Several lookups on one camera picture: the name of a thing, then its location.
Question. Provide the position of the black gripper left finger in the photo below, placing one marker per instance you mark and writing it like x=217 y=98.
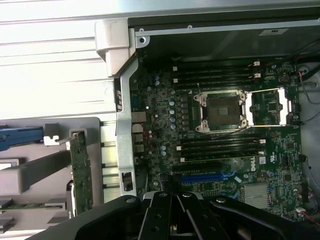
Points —
x=100 y=220

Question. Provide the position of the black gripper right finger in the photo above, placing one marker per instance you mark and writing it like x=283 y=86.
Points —
x=250 y=220

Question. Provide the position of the silver chipset heatsink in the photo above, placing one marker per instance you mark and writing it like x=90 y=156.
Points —
x=256 y=198

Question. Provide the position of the blue expansion slot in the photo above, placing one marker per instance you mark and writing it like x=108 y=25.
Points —
x=200 y=178

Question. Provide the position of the green motherboard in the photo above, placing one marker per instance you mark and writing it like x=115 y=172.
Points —
x=275 y=155

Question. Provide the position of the black expansion slot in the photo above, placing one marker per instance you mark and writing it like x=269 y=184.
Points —
x=197 y=166

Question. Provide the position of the green RAM stick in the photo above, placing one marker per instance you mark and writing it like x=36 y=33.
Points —
x=22 y=206

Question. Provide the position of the grey parts rack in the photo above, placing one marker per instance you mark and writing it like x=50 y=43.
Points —
x=30 y=180

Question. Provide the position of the metal locking lever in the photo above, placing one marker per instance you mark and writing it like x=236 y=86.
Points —
x=198 y=88
x=231 y=133

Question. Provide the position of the CPU socket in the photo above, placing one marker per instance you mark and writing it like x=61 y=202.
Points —
x=221 y=111

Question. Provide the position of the blue disk caddy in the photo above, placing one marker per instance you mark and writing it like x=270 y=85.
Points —
x=22 y=136

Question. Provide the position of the metal socket cover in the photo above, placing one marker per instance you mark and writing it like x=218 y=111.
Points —
x=282 y=107

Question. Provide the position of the black RAM slot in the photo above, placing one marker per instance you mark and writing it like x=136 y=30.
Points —
x=215 y=81
x=215 y=68
x=215 y=75
x=215 y=63

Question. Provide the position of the coin cell battery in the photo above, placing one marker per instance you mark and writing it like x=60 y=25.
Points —
x=283 y=77

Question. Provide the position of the black open PC case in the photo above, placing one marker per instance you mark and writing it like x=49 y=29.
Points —
x=200 y=45

